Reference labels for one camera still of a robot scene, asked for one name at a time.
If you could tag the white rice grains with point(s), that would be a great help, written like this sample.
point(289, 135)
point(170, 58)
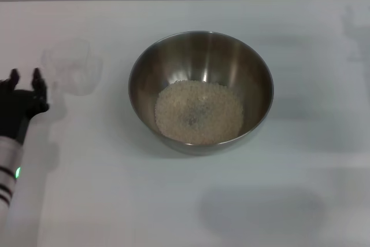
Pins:
point(179, 105)

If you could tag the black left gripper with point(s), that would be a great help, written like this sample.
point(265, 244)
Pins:
point(17, 111)

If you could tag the stainless steel mixing bowl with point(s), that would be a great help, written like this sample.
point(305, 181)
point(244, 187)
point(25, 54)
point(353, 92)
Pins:
point(202, 56)

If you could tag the clear plastic measuring cup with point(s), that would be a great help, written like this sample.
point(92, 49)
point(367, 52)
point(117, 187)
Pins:
point(75, 67)

